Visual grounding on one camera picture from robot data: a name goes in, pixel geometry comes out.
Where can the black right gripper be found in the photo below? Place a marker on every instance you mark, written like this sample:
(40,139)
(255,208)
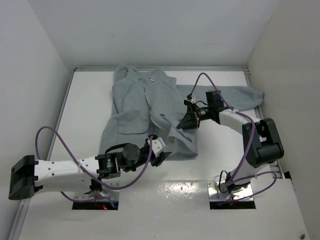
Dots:
(191,120)

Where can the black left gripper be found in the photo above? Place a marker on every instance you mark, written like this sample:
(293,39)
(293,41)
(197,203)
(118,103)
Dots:
(156,160)

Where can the grey zip jacket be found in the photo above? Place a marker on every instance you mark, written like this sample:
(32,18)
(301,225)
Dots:
(150,102)

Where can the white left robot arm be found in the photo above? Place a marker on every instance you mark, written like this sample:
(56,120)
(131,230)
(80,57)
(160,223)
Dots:
(31,176)

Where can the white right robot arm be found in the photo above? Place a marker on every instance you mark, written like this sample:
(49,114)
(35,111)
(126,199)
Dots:
(261,141)

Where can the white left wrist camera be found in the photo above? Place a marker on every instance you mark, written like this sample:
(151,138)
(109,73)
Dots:
(157,144)

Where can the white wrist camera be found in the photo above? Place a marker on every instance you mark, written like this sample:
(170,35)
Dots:
(157,144)
(190,101)

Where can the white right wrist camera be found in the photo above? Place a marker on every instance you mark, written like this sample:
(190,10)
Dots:
(190,101)

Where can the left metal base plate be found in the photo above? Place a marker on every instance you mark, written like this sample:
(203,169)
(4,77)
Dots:
(106,195)

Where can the metal base plate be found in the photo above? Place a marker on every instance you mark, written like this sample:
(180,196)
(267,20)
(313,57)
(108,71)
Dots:
(106,195)
(217,195)

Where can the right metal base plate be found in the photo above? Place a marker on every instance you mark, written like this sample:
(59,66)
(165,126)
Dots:
(217,195)

